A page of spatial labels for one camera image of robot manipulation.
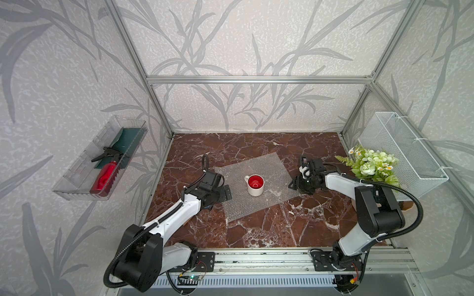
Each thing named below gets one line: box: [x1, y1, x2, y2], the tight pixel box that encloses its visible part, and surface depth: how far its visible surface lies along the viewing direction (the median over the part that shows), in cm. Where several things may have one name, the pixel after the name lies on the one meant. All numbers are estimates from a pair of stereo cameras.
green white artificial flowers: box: [334, 146, 400, 187], surface depth 70 cm
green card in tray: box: [94, 127, 144, 169], surface depth 70 cm
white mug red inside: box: [244, 173, 265, 197], surface depth 93 cm
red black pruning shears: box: [89, 146, 124, 197], surface depth 61 cm
